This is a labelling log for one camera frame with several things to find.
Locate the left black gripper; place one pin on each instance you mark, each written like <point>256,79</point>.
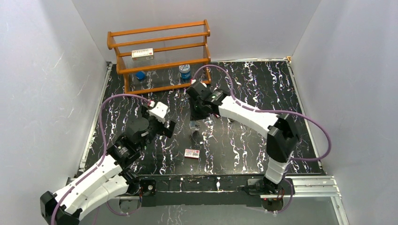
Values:
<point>164,128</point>

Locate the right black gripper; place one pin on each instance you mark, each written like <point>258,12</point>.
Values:
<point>195,116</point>

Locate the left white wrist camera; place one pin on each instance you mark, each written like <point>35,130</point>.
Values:
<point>158,110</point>

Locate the orange wooden shelf rack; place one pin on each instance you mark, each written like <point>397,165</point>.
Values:
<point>173,45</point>

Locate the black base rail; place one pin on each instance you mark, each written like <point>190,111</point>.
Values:
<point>225,189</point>

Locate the blue round tin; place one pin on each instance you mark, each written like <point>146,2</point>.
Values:
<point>185,72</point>

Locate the light blue stapler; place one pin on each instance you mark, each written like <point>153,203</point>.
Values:
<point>194,124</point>

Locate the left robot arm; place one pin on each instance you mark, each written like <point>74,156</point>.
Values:
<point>112,175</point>

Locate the small blue box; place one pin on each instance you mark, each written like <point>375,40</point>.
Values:
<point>140,75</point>

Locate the white staple box on shelf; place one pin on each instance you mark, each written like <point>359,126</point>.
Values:
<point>142,55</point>

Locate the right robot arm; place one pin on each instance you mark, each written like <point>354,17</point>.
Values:
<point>279,130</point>

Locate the red white staple box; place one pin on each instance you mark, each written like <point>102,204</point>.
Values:
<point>189,153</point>

